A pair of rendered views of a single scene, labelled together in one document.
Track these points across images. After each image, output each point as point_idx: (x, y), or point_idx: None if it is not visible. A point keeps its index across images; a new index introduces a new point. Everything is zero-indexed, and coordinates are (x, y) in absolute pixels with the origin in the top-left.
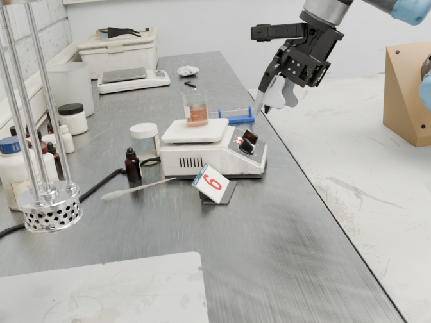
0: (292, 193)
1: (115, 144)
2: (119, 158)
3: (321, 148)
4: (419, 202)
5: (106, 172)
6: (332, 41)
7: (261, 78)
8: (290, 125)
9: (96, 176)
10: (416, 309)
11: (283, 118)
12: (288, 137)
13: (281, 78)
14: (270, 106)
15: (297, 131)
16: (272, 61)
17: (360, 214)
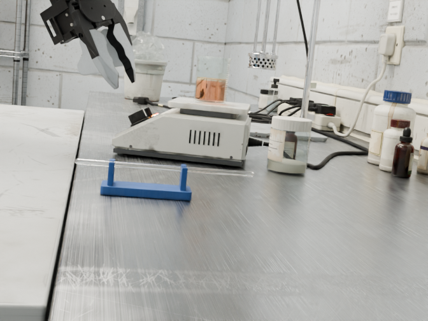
0: (105, 136)
1: (378, 195)
2: (337, 179)
3: (28, 149)
4: (2, 122)
5: (334, 171)
6: None
7: (128, 31)
8: (35, 173)
9: (342, 169)
10: (75, 114)
11: (34, 183)
12: (60, 162)
13: (104, 31)
14: (117, 65)
15: (35, 165)
16: (116, 10)
17: (60, 125)
